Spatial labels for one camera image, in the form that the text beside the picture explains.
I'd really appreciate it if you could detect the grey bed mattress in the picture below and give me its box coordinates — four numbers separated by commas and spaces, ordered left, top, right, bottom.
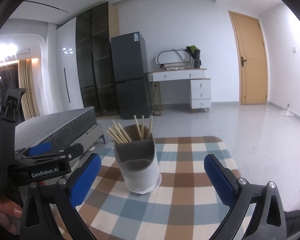
14, 107, 104, 161

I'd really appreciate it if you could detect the oval mirror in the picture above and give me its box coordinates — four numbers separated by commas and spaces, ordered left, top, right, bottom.
155, 49, 193, 70

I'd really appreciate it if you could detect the dark grey refrigerator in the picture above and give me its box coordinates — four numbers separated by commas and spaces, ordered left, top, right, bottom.
111, 31, 152, 119

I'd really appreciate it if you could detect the white paper on floor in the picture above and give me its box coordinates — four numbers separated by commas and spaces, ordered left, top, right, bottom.
280, 110, 294, 117

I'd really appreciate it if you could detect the grey white utensil holder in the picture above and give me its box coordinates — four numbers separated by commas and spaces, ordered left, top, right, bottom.
114, 125, 161, 194

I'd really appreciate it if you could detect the checkered tablecloth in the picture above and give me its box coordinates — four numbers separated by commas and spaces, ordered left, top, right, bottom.
77, 137, 239, 239

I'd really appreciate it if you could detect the white dressing table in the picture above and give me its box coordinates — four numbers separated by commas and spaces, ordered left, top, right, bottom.
146, 69, 212, 115

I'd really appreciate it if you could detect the person's left hand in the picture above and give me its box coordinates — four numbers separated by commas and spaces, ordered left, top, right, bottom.
0, 198, 23, 236

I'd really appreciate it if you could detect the black wrapped flower bouquet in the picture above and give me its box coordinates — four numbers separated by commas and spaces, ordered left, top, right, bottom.
186, 45, 202, 69

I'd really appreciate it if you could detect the wooden door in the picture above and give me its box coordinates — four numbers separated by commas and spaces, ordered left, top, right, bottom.
229, 11, 268, 105

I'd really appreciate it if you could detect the beige curtain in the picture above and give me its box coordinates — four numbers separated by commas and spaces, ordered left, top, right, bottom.
18, 58, 44, 120

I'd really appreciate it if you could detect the black glass cabinet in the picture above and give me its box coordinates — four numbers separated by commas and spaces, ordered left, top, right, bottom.
76, 2, 120, 116

